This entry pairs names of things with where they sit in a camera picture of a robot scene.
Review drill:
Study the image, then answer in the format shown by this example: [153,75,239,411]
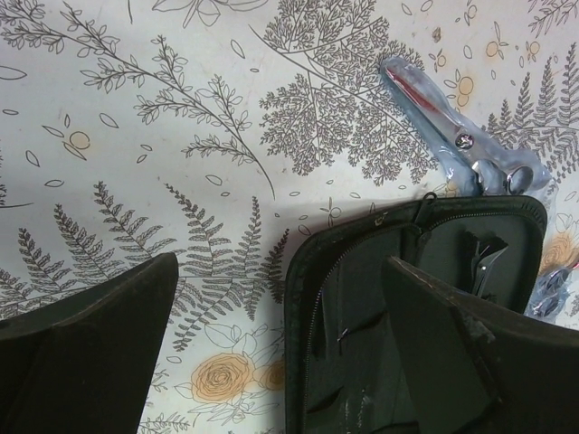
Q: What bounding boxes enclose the silver hair scissors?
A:
[380,56,553,198]

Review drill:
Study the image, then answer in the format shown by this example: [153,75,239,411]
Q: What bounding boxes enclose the floral patterned table mat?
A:
[1,1,578,433]

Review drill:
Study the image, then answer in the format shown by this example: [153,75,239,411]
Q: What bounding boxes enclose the black zippered tool case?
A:
[284,193,547,433]

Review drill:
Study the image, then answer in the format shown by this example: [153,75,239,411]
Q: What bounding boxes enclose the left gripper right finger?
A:
[382,257,578,433]

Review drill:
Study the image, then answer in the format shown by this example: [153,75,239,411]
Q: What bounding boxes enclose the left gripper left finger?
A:
[1,253,178,433]

